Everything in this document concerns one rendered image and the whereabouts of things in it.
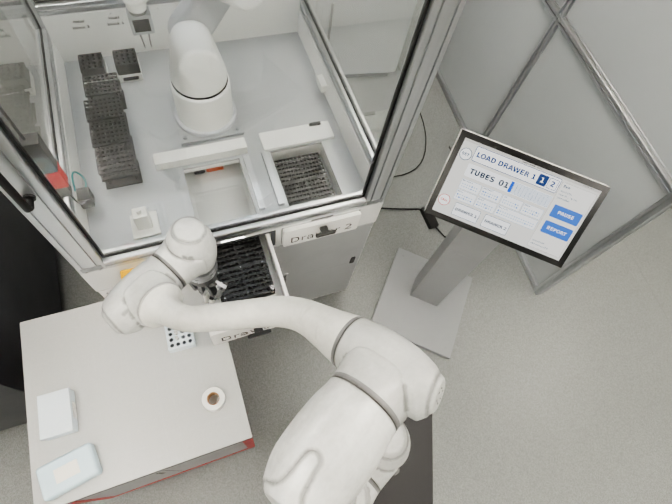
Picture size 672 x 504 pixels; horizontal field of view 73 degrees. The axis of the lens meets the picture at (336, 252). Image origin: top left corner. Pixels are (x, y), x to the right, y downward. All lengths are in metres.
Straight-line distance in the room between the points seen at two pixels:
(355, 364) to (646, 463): 2.38
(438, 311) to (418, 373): 1.83
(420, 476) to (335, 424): 0.92
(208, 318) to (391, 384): 0.40
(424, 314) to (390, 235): 0.52
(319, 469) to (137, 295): 0.54
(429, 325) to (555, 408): 0.77
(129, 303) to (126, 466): 0.70
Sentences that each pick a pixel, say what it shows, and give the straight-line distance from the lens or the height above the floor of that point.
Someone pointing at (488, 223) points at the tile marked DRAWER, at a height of 1.00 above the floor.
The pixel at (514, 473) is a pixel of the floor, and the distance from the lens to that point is 2.60.
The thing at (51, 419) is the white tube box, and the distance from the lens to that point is 1.64.
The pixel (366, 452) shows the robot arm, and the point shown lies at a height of 1.62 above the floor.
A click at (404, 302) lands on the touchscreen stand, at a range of 2.52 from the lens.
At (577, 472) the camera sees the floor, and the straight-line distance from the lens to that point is 2.76.
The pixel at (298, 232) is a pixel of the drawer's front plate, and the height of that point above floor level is 0.91.
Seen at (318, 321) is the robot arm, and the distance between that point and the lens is 0.82.
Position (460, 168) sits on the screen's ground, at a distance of 1.64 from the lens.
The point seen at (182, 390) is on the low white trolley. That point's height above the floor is 0.76.
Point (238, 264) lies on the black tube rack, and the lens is 1.56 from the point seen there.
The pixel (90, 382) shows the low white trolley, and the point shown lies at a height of 0.76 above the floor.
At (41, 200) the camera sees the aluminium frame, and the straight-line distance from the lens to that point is 1.26.
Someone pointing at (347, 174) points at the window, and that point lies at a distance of 1.45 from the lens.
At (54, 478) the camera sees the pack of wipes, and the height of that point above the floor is 0.80.
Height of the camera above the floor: 2.32
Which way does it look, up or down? 63 degrees down
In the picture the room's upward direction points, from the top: 16 degrees clockwise
